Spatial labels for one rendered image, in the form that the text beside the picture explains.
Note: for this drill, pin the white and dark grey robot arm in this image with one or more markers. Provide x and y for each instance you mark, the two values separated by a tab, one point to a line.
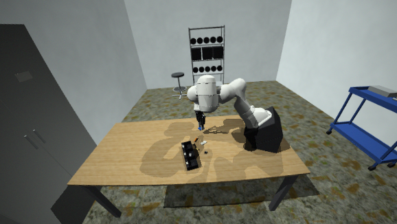
206	99

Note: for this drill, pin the black rack of bins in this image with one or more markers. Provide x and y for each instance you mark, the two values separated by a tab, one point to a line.
191	161

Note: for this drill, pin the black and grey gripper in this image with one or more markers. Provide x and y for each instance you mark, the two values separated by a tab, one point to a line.
200	118

